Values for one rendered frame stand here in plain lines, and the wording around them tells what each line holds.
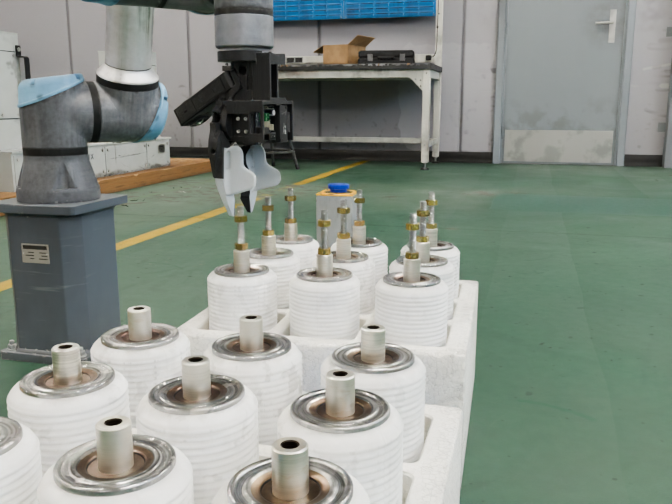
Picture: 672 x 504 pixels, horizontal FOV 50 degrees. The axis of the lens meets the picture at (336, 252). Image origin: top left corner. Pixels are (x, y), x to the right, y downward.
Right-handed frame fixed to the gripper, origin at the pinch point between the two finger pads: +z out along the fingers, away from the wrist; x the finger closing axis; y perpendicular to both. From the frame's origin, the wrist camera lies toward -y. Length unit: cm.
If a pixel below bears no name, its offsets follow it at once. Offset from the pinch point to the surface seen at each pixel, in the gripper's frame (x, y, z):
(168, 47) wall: 427, -397, -61
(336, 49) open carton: 422, -223, -53
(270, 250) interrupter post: 10.5, -1.8, 8.5
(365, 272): 13.0, 13.2, 10.8
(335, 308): 0.0, 15.6, 12.6
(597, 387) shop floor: 45, 42, 34
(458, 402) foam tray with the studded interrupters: 1.1, 32.3, 22.4
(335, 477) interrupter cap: -43, 40, 9
